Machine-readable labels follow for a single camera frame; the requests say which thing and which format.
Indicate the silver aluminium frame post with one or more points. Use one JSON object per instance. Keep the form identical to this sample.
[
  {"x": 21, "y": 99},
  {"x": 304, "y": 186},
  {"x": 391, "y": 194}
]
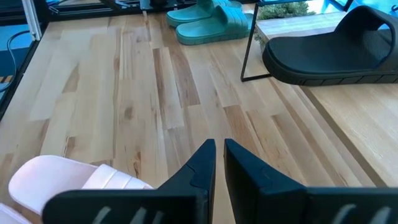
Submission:
[{"x": 31, "y": 18}]

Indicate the pink rubber slide sandal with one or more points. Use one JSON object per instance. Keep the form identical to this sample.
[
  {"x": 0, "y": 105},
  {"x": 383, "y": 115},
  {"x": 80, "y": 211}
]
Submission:
[
  {"x": 9, "y": 216},
  {"x": 46, "y": 177}
]

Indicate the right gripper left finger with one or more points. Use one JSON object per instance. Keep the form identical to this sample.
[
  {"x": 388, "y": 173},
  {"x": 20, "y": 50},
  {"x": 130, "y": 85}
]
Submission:
[{"x": 155, "y": 205}]

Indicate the green rubber slide sandal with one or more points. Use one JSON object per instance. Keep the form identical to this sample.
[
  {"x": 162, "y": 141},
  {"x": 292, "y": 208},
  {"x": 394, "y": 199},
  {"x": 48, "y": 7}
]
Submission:
[
  {"x": 205, "y": 32},
  {"x": 186, "y": 14}
]

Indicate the wooden shelf with black frame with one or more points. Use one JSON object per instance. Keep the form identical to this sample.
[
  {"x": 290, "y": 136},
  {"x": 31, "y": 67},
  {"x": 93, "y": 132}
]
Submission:
[{"x": 357, "y": 124}]

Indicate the black rubber slide sandal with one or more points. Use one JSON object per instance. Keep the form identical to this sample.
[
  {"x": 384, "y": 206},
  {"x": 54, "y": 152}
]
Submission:
[{"x": 311, "y": 53}]

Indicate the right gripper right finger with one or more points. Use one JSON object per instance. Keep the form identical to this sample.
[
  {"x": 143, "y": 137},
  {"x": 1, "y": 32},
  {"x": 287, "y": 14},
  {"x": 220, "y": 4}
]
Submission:
[{"x": 280, "y": 205}]

